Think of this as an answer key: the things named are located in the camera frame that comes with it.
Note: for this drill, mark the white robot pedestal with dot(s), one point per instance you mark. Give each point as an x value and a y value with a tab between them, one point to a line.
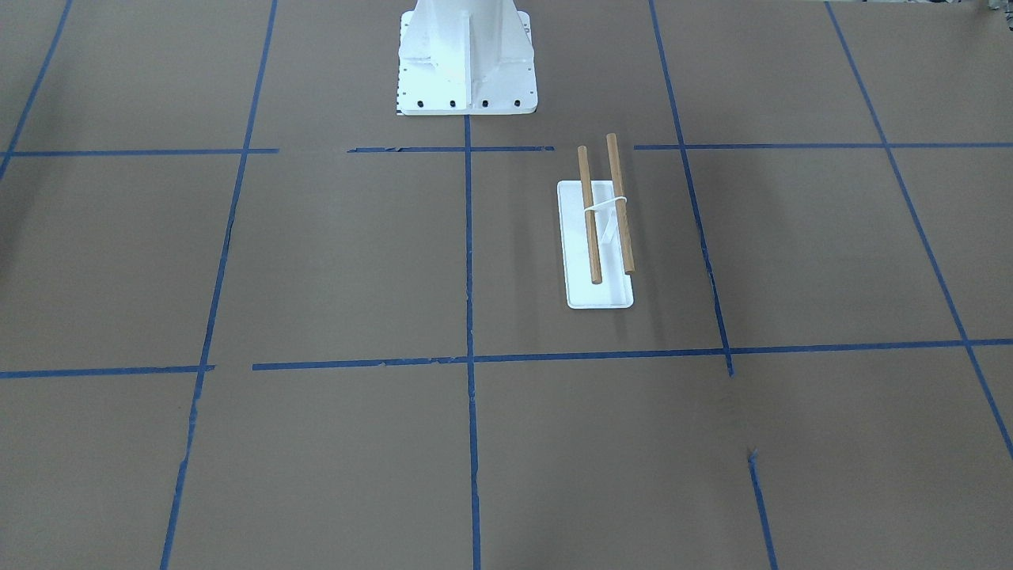
460	58

